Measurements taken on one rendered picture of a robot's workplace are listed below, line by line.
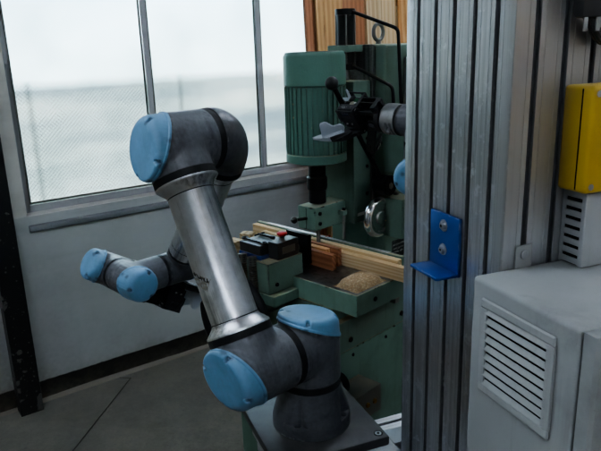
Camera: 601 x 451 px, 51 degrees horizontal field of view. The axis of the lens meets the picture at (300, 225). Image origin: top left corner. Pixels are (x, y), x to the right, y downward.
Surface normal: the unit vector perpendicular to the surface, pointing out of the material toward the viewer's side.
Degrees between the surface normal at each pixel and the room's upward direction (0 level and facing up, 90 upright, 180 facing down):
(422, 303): 90
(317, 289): 90
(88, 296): 90
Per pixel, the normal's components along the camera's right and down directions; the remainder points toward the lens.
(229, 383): -0.67, 0.33
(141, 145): -0.76, 0.08
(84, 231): 0.60, 0.20
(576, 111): -0.93, 0.13
